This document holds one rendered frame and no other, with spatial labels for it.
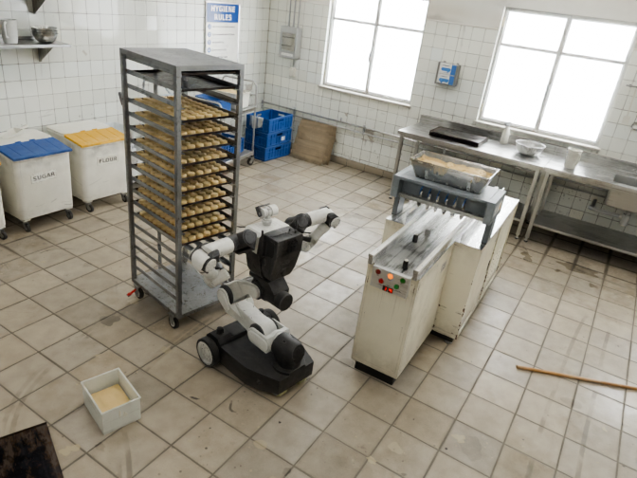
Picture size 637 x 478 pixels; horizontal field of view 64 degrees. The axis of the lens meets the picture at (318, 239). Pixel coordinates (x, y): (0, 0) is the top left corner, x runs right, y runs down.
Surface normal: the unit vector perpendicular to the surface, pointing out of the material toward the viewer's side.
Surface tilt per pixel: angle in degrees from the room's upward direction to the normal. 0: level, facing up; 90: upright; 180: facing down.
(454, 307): 90
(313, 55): 90
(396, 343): 90
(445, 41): 90
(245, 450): 0
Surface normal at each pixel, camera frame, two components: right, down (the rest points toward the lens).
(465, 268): -0.51, 0.32
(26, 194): 0.81, 0.36
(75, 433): 0.11, -0.89
